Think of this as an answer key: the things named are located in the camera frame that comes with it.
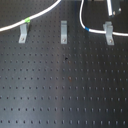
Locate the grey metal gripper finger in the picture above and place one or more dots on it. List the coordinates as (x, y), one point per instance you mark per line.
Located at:
(113, 7)

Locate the metal cable clip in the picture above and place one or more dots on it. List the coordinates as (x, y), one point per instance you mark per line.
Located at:
(24, 28)
(63, 32)
(108, 28)

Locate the right metal cable clip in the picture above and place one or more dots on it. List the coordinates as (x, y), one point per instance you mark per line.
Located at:
(108, 28)

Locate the left metal cable clip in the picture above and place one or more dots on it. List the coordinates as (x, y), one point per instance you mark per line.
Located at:
(24, 28)

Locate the middle metal cable clip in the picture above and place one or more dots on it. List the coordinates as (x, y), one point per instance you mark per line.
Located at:
(63, 32)

